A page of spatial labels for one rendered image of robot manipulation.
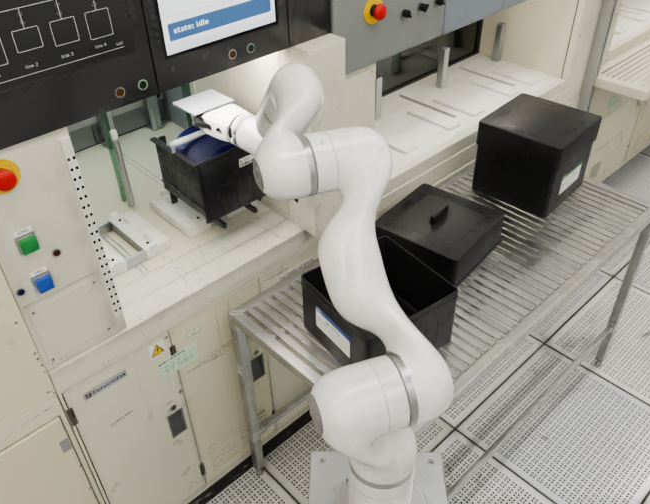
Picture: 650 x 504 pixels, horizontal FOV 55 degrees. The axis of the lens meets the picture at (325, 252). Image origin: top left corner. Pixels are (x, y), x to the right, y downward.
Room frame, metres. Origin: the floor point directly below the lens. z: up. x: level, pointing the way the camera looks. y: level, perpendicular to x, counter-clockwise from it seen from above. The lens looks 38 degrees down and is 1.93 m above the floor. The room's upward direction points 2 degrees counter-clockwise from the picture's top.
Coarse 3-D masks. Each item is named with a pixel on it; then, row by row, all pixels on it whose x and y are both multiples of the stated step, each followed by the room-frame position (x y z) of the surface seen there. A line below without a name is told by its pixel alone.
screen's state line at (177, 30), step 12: (252, 0) 1.37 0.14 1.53; (264, 0) 1.40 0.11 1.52; (216, 12) 1.31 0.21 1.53; (228, 12) 1.33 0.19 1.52; (240, 12) 1.35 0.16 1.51; (252, 12) 1.37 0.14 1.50; (264, 12) 1.39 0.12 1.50; (168, 24) 1.23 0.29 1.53; (180, 24) 1.25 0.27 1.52; (192, 24) 1.27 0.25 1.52; (204, 24) 1.29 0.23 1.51; (216, 24) 1.31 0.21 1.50; (180, 36) 1.25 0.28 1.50
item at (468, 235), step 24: (432, 192) 1.64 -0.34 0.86; (384, 216) 1.52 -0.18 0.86; (408, 216) 1.51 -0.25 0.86; (432, 216) 1.47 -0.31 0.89; (456, 216) 1.50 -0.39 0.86; (480, 216) 1.50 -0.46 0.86; (408, 240) 1.40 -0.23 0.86; (432, 240) 1.39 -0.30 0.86; (456, 240) 1.39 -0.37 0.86; (480, 240) 1.40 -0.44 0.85; (432, 264) 1.34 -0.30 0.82; (456, 264) 1.30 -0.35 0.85
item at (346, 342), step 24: (384, 240) 1.32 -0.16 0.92; (384, 264) 1.32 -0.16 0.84; (408, 264) 1.25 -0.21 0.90; (312, 288) 1.13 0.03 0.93; (408, 288) 1.24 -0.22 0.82; (432, 288) 1.17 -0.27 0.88; (456, 288) 1.11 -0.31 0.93; (312, 312) 1.13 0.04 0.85; (336, 312) 1.05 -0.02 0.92; (408, 312) 1.19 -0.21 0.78; (432, 312) 1.05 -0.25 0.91; (336, 336) 1.05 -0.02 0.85; (360, 336) 0.98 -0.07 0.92; (432, 336) 1.06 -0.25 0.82; (360, 360) 0.97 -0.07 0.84
